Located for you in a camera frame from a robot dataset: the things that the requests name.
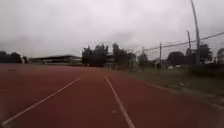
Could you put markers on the row of dark trees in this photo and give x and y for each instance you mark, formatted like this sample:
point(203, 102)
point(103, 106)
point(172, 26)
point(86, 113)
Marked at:
point(96, 56)

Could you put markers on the red running track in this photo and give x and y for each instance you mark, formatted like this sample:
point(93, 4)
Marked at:
point(83, 103)

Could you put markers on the tall mesh fence with posts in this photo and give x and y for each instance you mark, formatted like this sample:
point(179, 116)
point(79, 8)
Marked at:
point(160, 56)

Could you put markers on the low flat-roofed building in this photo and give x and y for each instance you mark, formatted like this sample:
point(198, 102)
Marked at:
point(55, 60)

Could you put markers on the pale track edge line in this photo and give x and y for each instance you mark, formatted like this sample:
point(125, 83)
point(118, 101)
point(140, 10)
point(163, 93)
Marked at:
point(166, 89)

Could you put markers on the clump of dark trees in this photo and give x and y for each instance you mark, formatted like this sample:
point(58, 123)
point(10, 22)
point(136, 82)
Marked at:
point(176, 58)
point(11, 57)

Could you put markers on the grass strip beside track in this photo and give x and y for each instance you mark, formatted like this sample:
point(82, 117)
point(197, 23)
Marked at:
point(180, 80)

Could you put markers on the tall floodlight pole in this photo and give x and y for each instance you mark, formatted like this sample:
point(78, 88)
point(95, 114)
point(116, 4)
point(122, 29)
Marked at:
point(196, 33)

